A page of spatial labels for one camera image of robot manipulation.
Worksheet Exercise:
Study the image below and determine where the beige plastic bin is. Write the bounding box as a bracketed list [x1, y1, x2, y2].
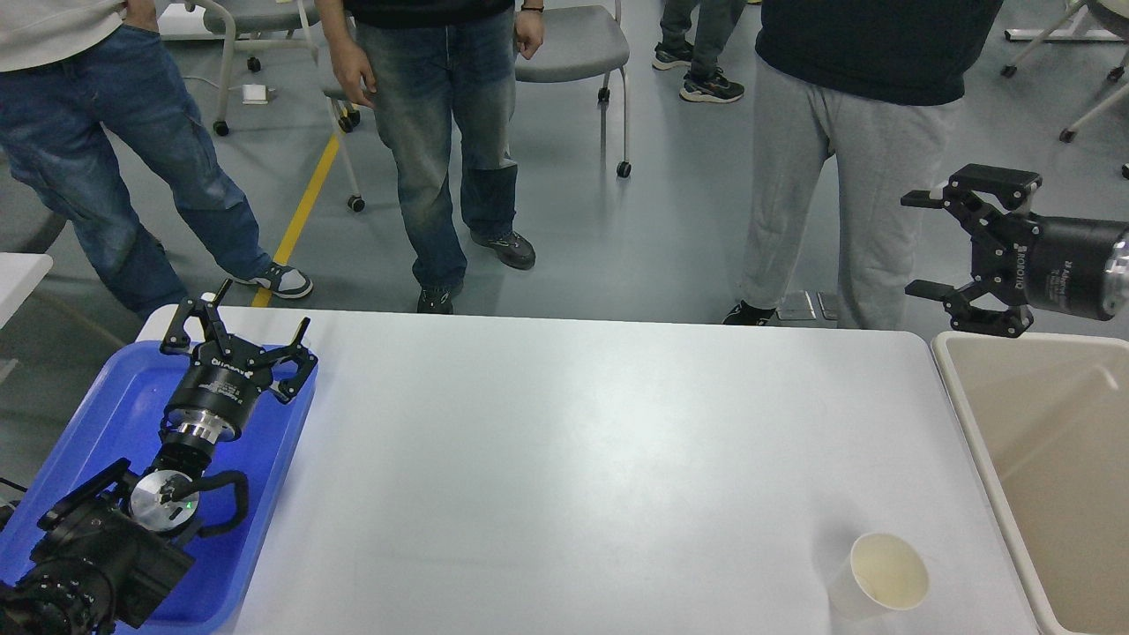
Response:
[933, 331, 1128, 634]

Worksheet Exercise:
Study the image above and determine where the person with black sneakers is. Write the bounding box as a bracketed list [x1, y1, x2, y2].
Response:
[653, 1, 747, 104]

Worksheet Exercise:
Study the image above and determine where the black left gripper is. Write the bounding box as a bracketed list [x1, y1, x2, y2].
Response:
[161, 279, 320, 442]

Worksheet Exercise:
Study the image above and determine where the white paper cup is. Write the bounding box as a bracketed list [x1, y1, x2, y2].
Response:
[828, 532, 931, 621]

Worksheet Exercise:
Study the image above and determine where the grey chair middle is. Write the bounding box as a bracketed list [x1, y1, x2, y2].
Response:
[315, 43, 366, 214]

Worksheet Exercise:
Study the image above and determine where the person in faded jeans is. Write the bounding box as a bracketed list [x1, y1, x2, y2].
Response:
[316, 1, 545, 315]

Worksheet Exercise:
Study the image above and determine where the person in grey sweatpants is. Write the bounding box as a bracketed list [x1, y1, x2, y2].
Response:
[725, 1, 1001, 330]

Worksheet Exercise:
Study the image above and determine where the grey chair left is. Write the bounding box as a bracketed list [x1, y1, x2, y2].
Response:
[183, 1, 321, 136]

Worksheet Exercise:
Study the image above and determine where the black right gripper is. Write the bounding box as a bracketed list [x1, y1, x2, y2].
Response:
[901, 164, 1129, 339]

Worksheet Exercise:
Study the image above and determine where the white power adapter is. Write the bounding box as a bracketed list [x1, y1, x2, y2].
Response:
[240, 84, 272, 105]

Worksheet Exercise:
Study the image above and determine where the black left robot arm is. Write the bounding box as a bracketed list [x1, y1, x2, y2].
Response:
[3, 290, 318, 634]

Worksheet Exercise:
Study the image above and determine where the grey chair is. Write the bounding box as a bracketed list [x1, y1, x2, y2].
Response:
[515, 1, 632, 179]
[315, 43, 366, 214]
[183, 1, 321, 136]

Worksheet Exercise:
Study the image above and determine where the blue plastic tray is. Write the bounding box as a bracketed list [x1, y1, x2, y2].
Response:
[0, 340, 320, 634]

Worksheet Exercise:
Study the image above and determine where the person in blue jeans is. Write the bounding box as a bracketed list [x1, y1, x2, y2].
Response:
[1, 1, 313, 318]

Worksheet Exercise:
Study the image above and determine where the white side table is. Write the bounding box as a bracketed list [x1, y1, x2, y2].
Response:
[0, 252, 53, 328]

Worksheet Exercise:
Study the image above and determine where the grey chair right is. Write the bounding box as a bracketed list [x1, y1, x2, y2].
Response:
[515, 1, 632, 179]

